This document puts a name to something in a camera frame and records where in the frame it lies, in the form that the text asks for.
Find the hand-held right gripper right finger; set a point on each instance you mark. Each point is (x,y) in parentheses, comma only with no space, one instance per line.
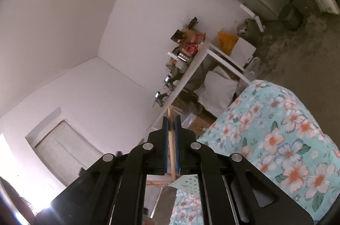
(177,150)

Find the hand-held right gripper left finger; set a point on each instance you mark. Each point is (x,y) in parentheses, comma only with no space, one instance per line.
(166,148)

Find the wooden chopstick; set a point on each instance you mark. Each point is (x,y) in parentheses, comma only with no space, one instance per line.
(156,183)
(172,129)

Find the mint green utensil holder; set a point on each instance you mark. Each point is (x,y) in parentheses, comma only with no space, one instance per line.
(187,184)

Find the brown cardboard box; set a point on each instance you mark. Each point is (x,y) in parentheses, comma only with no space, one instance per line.
(202,118)

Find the black device with lit screen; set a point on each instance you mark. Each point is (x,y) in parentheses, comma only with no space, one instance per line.
(168,81)
(159,97)

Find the white plastic sack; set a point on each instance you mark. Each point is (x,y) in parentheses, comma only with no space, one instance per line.
(217,89)

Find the white table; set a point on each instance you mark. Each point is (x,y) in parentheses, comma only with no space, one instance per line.
(191,71)

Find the floral blanket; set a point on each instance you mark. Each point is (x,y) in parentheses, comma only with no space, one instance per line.
(279,134)

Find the cluster of bottles and boxes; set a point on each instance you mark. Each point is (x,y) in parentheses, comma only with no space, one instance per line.
(188,47)

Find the white door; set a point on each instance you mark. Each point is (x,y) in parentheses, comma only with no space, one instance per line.
(61,150)

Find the small white bag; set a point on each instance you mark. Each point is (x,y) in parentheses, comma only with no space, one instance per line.
(252,65)

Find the white box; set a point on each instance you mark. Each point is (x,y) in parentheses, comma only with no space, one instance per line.
(244,51)

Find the orange plastic bag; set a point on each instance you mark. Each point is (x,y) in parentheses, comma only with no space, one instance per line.
(227,40)

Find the person's dark hair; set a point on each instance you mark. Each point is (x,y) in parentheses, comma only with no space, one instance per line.
(13,201)

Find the dark cylindrical bucket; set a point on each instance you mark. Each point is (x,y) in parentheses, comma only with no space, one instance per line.
(290,16)

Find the white metal frame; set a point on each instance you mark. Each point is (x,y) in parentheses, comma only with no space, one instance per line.
(252,16)

